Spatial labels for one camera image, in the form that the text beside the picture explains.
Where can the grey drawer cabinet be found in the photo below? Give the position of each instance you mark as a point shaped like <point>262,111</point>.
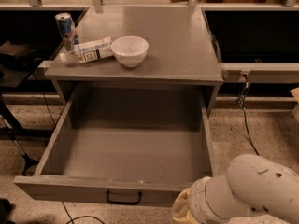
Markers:
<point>180,49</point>

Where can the white ceramic bowl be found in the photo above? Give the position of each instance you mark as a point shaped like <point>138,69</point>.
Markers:
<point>130,51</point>

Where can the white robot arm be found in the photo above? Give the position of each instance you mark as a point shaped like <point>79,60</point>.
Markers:
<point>251,186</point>

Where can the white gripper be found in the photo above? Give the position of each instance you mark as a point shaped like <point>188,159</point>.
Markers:
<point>199,200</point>

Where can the black top drawer handle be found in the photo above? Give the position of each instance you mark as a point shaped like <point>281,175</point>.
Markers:
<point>123,198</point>

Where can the blue energy drink can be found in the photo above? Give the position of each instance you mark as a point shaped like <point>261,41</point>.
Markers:
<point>67,30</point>

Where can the grey top drawer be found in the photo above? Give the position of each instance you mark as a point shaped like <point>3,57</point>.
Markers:
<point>156,142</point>

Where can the black tripod stand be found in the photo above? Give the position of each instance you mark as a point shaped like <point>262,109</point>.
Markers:
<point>28,162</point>

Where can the metal frame rail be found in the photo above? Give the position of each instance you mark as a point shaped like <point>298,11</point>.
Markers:
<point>260,72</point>

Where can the white milk carton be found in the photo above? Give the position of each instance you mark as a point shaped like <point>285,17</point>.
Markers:
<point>89,51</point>

